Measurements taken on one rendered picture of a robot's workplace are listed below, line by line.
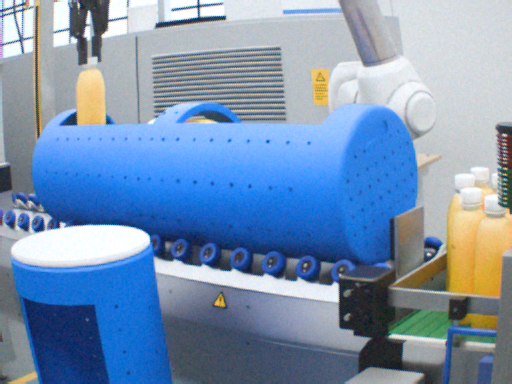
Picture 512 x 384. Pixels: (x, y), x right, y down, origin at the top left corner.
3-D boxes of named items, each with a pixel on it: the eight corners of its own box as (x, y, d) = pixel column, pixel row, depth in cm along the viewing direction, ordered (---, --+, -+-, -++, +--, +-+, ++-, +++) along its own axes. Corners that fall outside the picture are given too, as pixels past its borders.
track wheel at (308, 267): (303, 257, 155) (298, 253, 153) (325, 258, 152) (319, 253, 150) (296, 281, 153) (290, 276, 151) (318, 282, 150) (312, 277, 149)
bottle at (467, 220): (475, 308, 136) (478, 193, 133) (493, 318, 129) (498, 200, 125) (440, 317, 134) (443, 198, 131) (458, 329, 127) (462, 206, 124)
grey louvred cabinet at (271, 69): (76, 283, 499) (57, 48, 473) (413, 326, 387) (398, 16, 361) (21, 304, 454) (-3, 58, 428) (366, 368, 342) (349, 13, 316)
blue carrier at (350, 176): (120, 200, 220) (100, 95, 212) (425, 230, 165) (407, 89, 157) (45, 240, 200) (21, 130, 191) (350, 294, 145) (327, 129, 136)
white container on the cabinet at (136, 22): (140, 32, 413) (139, 6, 411) (164, 29, 405) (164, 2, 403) (120, 34, 400) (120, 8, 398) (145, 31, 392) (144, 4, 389)
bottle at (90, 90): (113, 145, 196) (109, 61, 192) (87, 151, 191) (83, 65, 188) (98, 144, 201) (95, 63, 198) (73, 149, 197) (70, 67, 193)
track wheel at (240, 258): (237, 249, 164) (231, 244, 163) (257, 250, 161) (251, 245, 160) (230, 271, 162) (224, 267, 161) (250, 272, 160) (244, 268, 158)
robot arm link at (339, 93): (370, 135, 241) (362, 59, 237) (405, 141, 224) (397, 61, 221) (320, 141, 234) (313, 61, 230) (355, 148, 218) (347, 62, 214)
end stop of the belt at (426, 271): (481, 241, 161) (481, 227, 160) (484, 242, 160) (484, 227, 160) (385, 304, 130) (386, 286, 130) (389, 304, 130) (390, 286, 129)
